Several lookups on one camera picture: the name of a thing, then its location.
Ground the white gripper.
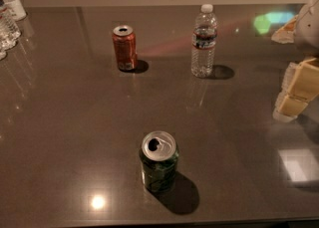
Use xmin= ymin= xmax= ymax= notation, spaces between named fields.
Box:
xmin=271 ymin=0 xmax=319 ymax=122

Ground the green soda can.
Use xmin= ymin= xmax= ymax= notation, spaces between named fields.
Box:
xmin=139 ymin=130 xmax=178 ymax=194

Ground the clear plastic water bottle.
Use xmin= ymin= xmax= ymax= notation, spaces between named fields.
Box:
xmin=191 ymin=4 xmax=218 ymax=78

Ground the orange soda can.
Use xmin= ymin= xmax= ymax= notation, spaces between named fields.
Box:
xmin=112 ymin=25 xmax=138 ymax=72

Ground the white labelled bottle at edge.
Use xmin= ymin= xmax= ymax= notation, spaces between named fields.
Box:
xmin=3 ymin=0 xmax=27 ymax=21

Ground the clear water bottle at edge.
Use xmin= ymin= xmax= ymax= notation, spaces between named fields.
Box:
xmin=0 ymin=0 xmax=21 ymax=50

